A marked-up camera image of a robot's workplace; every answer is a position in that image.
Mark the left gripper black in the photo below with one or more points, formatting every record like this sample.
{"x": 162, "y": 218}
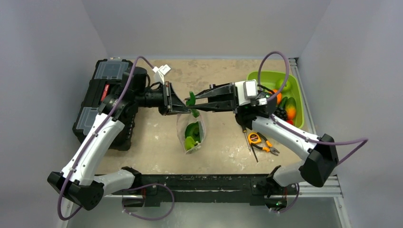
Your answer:
{"x": 172, "y": 101}

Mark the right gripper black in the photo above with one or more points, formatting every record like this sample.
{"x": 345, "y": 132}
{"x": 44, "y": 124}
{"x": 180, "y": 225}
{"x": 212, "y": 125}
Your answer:
{"x": 235, "y": 100}

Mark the clear zip top bag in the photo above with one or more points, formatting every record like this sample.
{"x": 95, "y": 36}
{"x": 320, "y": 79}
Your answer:
{"x": 182, "y": 121}

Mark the green toy bok choy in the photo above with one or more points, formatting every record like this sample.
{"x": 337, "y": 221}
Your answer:
{"x": 192, "y": 136}

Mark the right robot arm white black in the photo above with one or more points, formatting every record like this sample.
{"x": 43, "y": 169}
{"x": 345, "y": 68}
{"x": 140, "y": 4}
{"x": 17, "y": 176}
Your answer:
{"x": 254, "y": 109}

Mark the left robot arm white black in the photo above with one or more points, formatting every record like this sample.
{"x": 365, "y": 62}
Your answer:
{"x": 106, "y": 127}

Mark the black yellow screwdriver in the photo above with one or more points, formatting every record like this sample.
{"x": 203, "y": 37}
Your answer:
{"x": 244, "y": 130}

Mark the green plastic basket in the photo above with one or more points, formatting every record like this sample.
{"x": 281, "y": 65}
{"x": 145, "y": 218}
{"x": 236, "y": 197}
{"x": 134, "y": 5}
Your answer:
{"x": 273, "y": 80}

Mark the yellow tape measure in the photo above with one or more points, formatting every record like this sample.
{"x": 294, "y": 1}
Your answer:
{"x": 254, "y": 138}

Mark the orange toy fruit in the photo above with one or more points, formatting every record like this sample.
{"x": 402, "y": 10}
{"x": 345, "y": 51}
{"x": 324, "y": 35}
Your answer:
{"x": 279, "y": 96}

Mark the dark toy grapes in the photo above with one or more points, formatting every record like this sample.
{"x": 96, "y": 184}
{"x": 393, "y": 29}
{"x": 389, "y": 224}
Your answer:
{"x": 281, "y": 113}

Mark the toy cucumber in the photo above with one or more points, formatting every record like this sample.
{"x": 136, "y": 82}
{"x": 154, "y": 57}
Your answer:
{"x": 283, "y": 102}

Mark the toy mango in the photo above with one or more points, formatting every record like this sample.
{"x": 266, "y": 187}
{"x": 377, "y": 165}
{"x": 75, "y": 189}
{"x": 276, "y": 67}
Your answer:
{"x": 291, "y": 108}

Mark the black plastic toolbox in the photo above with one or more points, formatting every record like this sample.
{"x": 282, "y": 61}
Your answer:
{"x": 107, "y": 82}

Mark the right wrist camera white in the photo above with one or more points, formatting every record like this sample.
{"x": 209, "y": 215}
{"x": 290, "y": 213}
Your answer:
{"x": 247, "y": 93}

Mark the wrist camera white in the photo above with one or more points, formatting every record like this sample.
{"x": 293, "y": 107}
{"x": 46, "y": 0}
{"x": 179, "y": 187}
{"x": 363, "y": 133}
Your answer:
{"x": 160, "y": 72}
{"x": 247, "y": 93}

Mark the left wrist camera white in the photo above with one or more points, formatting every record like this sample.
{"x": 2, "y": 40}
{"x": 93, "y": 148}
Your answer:
{"x": 160, "y": 72}

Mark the orange handled pliers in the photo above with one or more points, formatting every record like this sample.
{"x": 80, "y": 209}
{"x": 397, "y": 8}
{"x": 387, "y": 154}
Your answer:
{"x": 265, "y": 145}

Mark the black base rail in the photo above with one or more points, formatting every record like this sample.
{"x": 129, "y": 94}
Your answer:
{"x": 254, "y": 189}

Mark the aluminium frame rail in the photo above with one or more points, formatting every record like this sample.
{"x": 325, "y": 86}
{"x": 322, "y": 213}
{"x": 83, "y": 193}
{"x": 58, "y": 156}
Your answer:
{"x": 327, "y": 185}

